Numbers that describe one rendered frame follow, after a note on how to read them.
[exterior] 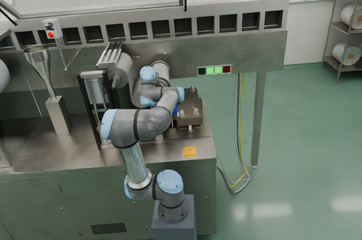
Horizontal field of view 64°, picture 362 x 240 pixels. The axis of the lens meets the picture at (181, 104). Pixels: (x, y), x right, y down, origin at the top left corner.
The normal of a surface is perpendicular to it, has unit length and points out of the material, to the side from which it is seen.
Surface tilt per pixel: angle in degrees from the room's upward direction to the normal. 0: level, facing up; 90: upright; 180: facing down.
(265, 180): 0
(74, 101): 90
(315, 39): 90
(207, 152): 0
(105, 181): 90
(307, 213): 0
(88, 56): 90
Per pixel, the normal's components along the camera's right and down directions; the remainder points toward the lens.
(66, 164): -0.07, -0.84
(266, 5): 0.04, 0.53
